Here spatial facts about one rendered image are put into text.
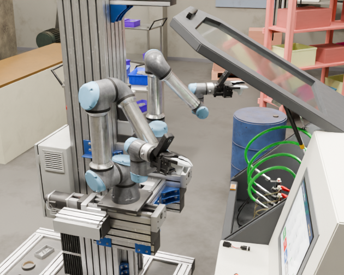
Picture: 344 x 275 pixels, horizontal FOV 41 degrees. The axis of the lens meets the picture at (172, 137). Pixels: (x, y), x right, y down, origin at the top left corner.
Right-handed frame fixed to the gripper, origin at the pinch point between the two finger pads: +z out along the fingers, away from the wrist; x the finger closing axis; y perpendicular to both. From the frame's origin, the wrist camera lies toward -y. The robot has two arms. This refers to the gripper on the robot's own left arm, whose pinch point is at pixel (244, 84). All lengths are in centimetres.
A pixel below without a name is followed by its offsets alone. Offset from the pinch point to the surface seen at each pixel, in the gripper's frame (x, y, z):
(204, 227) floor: -46, 153, -9
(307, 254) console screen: 158, -12, -25
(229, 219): 78, 40, -26
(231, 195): 54, 44, -18
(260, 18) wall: -644, 136, 221
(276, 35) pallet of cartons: -553, 145, 226
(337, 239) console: 169, -27, -23
